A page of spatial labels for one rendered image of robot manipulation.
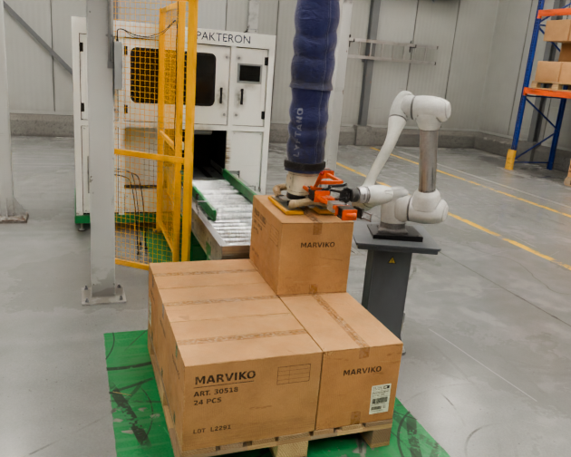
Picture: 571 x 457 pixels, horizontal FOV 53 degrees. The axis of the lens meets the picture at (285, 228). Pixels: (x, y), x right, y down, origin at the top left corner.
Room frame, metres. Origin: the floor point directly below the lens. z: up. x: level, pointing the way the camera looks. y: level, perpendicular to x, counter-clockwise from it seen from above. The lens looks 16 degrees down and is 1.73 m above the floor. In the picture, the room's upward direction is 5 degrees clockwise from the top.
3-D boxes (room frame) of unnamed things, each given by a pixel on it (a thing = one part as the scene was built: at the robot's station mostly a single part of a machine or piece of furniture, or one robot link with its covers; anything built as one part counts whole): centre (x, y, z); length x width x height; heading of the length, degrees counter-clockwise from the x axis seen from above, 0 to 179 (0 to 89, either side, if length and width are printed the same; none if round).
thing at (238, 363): (2.76, 0.10, 0.34); 1.20 x 1.00 x 0.40; 21
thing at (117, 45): (3.87, 1.18, 1.62); 0.20 x 0.05 x 0.30; 21
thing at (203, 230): (4.47, 0.78, 0.50); 2.31 x 0.05 x 0.19; 21
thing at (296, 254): (3.15, -0.08, 0.74); 0.60 x 0.40 x 0.40; 19
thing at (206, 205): (4.82, 0.85, 0.60); 1.60 x 0.10 x 0.09; 21
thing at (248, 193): (5.01, 0.35, 0.60); 1.60 x 0.10 x 0.09; 21
